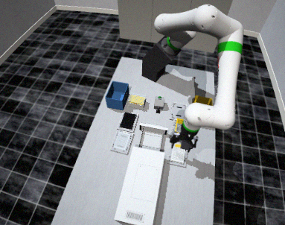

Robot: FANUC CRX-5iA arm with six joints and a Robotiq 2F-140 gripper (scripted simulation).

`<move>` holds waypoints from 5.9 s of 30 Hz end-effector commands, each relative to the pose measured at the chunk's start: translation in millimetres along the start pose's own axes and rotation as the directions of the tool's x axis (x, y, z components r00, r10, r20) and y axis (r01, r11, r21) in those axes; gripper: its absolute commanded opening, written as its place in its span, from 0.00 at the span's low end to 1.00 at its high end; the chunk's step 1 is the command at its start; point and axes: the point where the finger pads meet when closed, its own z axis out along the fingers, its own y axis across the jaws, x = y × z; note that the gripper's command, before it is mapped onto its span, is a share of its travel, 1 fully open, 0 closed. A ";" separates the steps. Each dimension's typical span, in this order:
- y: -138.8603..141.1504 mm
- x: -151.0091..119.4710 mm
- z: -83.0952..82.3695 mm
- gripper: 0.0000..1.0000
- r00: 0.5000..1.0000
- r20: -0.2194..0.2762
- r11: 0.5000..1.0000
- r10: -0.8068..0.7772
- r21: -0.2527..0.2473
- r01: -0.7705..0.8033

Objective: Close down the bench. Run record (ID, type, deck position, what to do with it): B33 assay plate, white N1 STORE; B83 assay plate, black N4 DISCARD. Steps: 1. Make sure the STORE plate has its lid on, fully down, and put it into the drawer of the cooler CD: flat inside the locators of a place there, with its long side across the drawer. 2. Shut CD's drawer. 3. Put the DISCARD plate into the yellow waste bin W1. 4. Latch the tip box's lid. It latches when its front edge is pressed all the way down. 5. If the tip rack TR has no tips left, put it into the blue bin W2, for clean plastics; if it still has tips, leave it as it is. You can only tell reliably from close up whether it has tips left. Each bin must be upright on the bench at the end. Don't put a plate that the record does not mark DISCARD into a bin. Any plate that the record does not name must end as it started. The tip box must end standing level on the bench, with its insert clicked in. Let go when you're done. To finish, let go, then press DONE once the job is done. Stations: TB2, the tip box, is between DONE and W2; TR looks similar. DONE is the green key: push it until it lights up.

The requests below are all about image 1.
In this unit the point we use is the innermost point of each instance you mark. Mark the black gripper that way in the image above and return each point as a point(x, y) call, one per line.
point(181, 137)

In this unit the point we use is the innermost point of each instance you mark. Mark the yellow bin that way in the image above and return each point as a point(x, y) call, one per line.
point(202, 100)

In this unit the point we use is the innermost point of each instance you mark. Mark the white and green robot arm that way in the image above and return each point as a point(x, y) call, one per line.
point(180, 28)

